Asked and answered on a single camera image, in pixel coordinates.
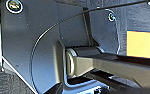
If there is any round silver base fitting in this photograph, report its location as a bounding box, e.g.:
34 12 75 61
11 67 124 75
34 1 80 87
107 11 117 23

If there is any round yellow base button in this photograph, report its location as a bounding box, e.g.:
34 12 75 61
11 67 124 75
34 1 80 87
5 0 25 15

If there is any thick grey robot limb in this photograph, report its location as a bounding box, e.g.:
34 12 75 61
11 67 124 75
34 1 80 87
64 46 150 88

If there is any thin dark base cable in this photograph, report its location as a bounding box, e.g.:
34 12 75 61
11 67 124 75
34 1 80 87
28 0 150 91

